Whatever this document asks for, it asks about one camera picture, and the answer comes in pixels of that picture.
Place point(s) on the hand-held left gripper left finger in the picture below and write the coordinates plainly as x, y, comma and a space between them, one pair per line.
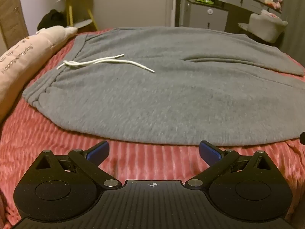
98, 150

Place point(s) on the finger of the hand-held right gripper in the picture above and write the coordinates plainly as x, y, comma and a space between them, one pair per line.
302, 138

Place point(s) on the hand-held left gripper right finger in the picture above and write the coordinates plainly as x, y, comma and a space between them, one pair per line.
209, 149

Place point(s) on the grey pants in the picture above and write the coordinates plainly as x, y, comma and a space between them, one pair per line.
166, 95

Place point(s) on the pink ribbed bedspread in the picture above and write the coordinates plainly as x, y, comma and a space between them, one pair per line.
154, 159

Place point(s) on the white upholstered chair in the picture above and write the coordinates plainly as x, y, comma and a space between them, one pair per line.
264, 28

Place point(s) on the pink plush pillow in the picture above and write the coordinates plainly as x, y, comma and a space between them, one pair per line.
23, 52

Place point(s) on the grey cabinet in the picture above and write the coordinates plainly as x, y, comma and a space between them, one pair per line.
205, 16

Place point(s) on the black bag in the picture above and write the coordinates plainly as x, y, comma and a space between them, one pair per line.
51, 20

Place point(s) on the pink items on dresser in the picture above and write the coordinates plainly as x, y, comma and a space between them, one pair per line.
272, 2

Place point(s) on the yellow side table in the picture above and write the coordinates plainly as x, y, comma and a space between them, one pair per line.
70, 12

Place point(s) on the green items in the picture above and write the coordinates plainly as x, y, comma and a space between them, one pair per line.
205, 1

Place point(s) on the wooden door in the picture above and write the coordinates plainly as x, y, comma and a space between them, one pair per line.
12, 16

